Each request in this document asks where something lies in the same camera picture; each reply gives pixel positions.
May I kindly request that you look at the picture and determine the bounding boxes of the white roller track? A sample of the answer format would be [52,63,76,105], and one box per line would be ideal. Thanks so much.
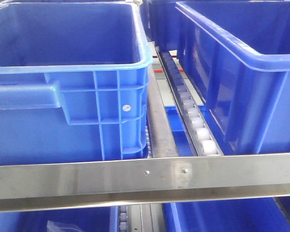
[156,50,224,157]

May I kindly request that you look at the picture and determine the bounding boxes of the upper right rack crate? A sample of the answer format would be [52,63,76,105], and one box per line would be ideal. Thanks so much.
[176,0,290,155]

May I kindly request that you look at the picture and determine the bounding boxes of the upper rack blue crate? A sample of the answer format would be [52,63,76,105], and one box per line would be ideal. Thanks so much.
[0,2,152,166]

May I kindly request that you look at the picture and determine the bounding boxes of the lower rack blue crate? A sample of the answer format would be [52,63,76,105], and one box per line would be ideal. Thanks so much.
[0,206,119,232]

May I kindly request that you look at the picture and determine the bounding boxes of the steel flow rack shelving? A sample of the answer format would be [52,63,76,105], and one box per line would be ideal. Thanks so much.
[0,0,290,232]

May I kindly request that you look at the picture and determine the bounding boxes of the lower right rack crate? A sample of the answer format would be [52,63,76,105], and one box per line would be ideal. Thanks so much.
[163,198,290,232]

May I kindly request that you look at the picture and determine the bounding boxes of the rack blue crate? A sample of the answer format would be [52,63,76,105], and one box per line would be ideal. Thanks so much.
[0,2,152,166]
[0,206,119,232]

